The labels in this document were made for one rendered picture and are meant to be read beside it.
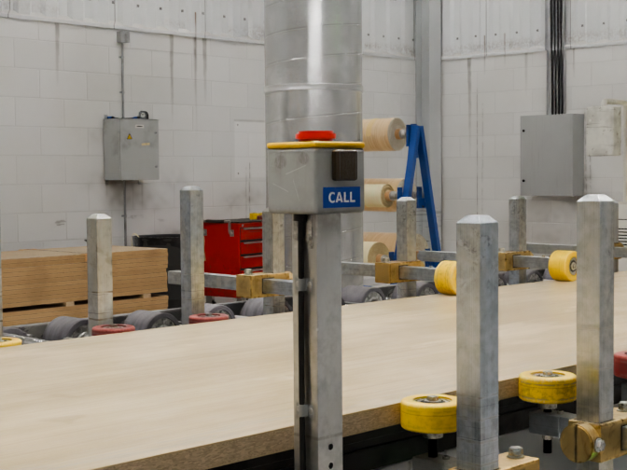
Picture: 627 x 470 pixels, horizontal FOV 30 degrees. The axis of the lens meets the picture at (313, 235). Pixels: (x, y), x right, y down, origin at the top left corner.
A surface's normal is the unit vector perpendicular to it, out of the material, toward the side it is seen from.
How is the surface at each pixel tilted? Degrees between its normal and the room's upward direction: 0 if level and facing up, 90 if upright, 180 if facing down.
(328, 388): 90
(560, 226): 90
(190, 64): 90
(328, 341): 90
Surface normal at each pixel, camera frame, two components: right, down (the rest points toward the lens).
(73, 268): 0.73, 0.03
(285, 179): -0.71, 0.04
